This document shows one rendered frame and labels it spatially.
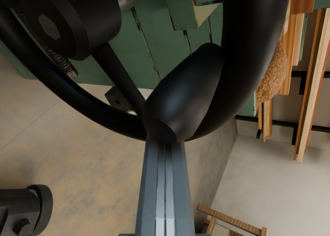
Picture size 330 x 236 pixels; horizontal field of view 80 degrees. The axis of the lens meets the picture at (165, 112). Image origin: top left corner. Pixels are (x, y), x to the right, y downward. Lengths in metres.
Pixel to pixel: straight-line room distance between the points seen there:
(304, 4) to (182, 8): 0.20
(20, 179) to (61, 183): 0.20
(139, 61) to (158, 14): 0.12
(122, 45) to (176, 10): 0.24
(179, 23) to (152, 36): 0.16
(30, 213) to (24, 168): 0.24
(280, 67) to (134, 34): 0.26
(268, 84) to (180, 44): 0.16
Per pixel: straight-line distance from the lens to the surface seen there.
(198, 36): 0.34
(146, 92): 0.54
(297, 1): 0.37
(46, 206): 0.99
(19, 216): 0.93
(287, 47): 0.49
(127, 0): 0.20
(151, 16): 0.36
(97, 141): 1.26
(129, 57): 0.45
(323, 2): 0.63
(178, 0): 0.22
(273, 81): 0.38
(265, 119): 3.22
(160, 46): 0.38
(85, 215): 1.41
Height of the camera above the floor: 0.96
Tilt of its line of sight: 33 degrees down
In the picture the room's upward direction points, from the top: 99 degrees clockwise
